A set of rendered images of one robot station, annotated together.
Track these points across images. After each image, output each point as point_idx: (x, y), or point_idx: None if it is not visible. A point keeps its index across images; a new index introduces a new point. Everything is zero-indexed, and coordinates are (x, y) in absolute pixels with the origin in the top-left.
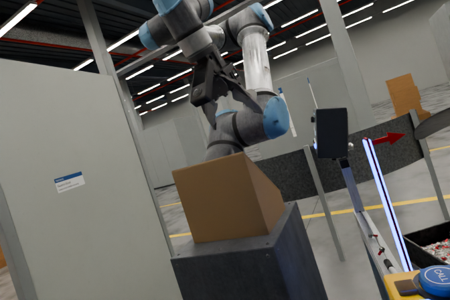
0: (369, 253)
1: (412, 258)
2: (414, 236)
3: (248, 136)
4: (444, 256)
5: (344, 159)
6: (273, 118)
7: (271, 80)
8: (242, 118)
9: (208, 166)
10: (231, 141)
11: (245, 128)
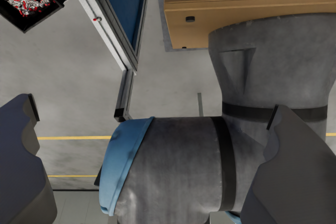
0: (135, 40)
1: None
2: (54, 9)
3: (195, 124)
4: None
5: (116, 117)
6: (111, 145)
7: None
8: (198, 172)
9: None
10: (242, 116)
11: (195, 141)
